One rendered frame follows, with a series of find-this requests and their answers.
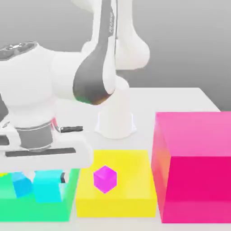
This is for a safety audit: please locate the small blue cube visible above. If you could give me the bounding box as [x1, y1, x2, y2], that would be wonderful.
[12, 171, 34, 199]

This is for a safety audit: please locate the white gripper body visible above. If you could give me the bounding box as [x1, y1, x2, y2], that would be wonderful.
[0, 134, 94, 174]

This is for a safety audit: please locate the small magenta cube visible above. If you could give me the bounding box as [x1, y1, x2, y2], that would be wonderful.
[93, 165, 118, 195]

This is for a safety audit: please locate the large pink box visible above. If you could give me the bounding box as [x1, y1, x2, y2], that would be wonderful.
[151, 111, 231, 224]

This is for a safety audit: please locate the large yellow box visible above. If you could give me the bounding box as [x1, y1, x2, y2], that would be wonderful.
[75, 149, 157, 218]

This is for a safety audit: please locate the small cyan cube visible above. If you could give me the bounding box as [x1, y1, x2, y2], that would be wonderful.
[33, 170, 63, 203]

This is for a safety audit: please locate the large green box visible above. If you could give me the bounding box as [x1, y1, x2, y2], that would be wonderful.
[0, 168, 81, 222]

